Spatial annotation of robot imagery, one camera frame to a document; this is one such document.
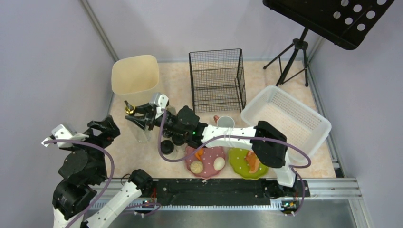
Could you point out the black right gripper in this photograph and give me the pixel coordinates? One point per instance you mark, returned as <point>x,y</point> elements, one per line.
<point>150,114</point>

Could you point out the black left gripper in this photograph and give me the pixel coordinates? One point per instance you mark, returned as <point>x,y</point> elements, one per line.
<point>102,130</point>

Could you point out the clear bottle gold spout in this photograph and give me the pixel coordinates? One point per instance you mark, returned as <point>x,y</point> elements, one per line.
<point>140,135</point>

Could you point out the glass jar black lid front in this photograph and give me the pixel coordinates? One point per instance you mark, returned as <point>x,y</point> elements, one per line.
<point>167,147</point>

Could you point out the glass jar black lid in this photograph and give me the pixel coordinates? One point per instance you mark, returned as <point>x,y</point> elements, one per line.
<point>179,143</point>
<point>167,147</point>

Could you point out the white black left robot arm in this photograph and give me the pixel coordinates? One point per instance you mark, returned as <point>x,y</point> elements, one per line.
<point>84,167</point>

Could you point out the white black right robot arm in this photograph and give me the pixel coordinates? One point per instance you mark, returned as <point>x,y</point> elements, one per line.
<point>265,141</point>

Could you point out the beige plastic waste bin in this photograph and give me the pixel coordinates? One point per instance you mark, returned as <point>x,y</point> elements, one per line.
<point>136,79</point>

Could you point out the beige steamed bun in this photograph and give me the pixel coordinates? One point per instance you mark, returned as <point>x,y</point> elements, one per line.
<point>196,167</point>

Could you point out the pink polka dot plate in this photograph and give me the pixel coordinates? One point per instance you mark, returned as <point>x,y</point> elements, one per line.
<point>210,154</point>

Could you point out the pink floral mug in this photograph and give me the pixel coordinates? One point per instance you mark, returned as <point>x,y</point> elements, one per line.
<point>224,121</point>

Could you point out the white egg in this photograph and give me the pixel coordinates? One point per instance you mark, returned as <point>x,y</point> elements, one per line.
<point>219,163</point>

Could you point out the green polka dot plate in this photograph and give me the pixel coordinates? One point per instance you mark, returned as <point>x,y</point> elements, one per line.
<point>240,166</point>

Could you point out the orange salmon slice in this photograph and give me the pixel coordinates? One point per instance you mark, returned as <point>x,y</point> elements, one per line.
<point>252,161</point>

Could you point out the white perforated plastic basket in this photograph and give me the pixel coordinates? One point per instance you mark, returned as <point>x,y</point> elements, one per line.
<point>303,127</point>

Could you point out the black music stand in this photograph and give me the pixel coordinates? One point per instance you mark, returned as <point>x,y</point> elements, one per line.
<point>342,22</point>

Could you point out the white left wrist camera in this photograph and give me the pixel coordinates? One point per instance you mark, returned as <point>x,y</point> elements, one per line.
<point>62,131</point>

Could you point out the black wire rack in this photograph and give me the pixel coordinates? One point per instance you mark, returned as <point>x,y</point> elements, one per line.
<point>217,80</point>

